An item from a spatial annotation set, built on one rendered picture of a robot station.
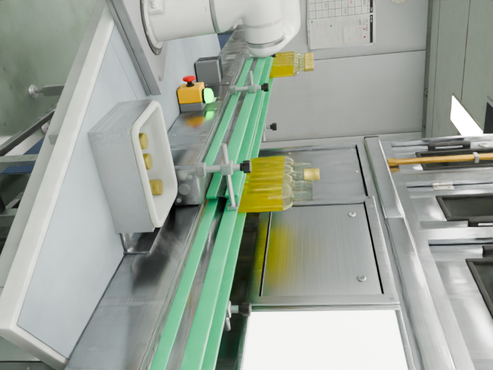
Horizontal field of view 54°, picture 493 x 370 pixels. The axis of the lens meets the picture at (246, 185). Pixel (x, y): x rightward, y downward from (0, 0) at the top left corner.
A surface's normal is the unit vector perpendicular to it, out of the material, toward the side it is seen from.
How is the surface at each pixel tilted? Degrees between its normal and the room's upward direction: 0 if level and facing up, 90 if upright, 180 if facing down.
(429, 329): 90
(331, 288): 90
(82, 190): 0
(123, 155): 90
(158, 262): 90
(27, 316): 0
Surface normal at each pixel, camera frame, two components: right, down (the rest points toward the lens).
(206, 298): -0.12, -0.88
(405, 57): -0.11, 0.47
